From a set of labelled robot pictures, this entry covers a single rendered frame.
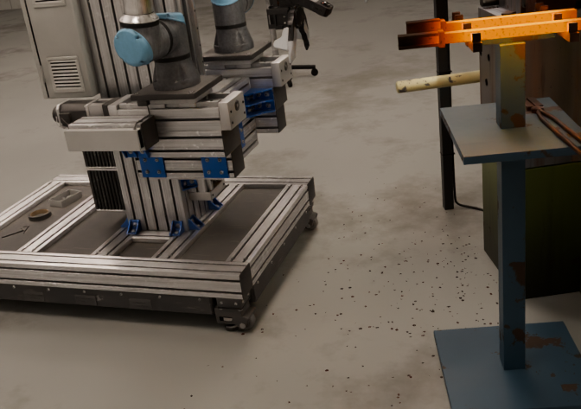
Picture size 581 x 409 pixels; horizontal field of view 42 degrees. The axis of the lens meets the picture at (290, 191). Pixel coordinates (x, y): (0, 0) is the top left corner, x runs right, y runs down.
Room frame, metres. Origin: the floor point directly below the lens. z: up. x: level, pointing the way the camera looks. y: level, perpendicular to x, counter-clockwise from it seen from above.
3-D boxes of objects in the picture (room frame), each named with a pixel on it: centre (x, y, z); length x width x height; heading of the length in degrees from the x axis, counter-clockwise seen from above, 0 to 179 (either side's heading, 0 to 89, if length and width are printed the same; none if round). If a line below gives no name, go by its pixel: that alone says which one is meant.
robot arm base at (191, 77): (2.38, 0.32, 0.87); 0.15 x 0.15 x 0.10
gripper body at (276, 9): (2.03, -0.05, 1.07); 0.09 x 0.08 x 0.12; 69
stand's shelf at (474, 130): (1.80, -0.57, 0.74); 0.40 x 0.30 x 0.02; 175
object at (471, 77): (2.74, -0.66, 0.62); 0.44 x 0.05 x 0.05; 92
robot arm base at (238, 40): (2.84, 0.14, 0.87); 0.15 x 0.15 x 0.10
